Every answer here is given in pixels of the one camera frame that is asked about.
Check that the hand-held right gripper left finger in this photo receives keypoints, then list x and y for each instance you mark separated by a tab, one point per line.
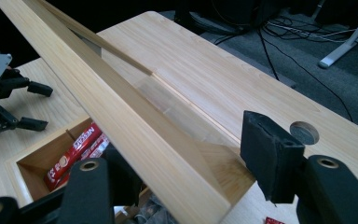
87	193

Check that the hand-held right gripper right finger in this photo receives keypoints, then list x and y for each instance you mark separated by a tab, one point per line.
273	155

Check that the bundle of red sachets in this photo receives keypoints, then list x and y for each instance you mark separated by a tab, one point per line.
74	152

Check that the red coffee stick sachet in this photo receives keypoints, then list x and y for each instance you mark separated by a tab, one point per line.
273	221

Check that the wooden tea box glass lid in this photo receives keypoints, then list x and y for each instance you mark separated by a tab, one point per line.
105	102

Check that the white desk frame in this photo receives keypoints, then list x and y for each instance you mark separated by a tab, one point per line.
345	46

